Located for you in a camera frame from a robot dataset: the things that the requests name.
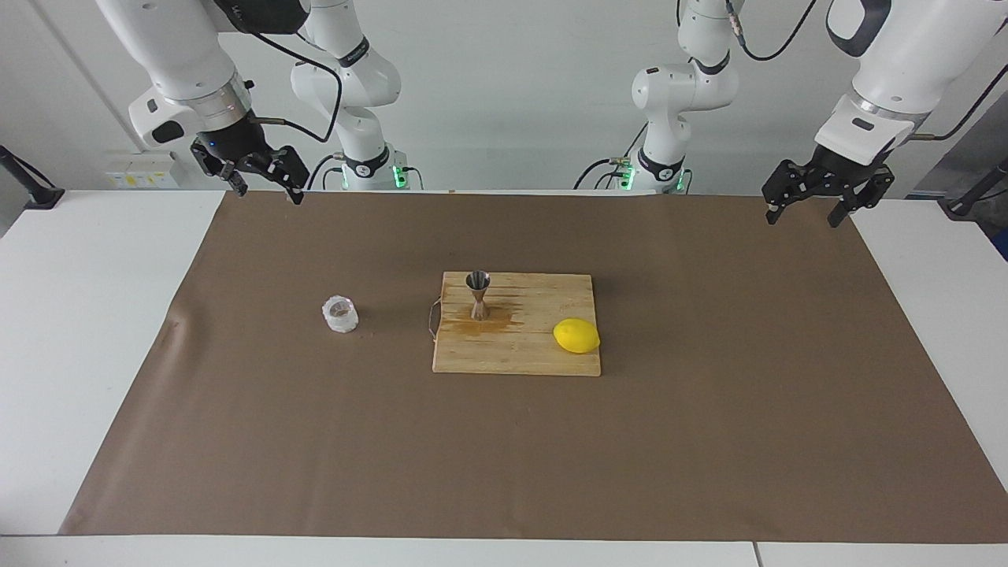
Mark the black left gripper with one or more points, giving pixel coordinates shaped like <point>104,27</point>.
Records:
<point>831,177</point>

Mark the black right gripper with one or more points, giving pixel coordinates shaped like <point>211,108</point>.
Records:
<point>236,146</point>

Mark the small clear glass cup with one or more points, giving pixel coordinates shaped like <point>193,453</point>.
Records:
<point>340,315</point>

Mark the steel cocktail jigger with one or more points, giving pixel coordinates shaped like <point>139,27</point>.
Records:
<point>479,303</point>

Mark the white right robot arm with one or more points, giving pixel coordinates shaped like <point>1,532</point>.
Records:
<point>173,47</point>

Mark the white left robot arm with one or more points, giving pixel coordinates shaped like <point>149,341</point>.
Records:
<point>913,47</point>

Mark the yellow lemon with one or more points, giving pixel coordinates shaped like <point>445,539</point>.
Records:
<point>576,336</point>

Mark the wooden cutting board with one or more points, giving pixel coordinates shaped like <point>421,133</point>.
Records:
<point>512,350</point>

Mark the brown paper table mat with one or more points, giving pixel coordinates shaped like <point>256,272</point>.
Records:
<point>504,457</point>

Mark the white wall socket box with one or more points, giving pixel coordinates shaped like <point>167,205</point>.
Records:
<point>142,169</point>

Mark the black camera stand clamp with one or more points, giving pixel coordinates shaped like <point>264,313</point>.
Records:
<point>43,197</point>
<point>961,209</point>

